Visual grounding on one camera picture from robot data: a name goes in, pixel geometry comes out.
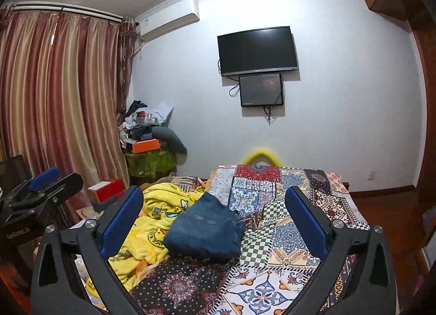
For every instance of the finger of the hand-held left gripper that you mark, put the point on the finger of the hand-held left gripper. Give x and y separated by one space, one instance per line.
44 178
64 187

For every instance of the wooden bed footboard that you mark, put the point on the wooden bed footboard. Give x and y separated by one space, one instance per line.
345 188

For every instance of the small black wall monitor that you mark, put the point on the small black wall monitor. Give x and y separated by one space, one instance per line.
261 90

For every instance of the striped pink curtain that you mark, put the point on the striped pink curtain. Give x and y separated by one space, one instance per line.
51 97

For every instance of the red and white box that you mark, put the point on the red and white box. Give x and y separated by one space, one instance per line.
109 190

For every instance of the yellow plush toy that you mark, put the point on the yellow plush toy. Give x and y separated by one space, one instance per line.
260 156

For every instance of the patchwork printed bed sheet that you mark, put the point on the patchwork printed bed sheet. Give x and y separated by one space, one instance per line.
272 199

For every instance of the white air conditioner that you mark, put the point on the white air conditioner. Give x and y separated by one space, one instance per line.
170 18

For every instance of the white curtain rail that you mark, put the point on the white curtain rail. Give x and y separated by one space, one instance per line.
61 10

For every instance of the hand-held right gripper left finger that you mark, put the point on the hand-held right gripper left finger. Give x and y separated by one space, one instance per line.
122 223

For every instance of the pile of cluttered clothes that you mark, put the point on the pile of cluttered clothes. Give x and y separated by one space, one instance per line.
139 121

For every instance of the yellow printed blanket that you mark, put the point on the yellow printed blanket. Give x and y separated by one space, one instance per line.
160 206

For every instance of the green covered side table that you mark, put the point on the green covered side table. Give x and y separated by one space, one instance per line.
150 163

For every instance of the black wall television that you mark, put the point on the black wall television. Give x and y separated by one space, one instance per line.
257 49

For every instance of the orange box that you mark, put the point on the orange box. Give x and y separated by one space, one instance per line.
146 145

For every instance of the blue denim jeans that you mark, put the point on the blue denim jeans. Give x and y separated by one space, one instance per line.
204 230

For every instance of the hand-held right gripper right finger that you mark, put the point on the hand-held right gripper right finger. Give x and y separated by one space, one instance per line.
306 223

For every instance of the white wall socket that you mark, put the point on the white wall socket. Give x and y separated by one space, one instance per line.
371 175

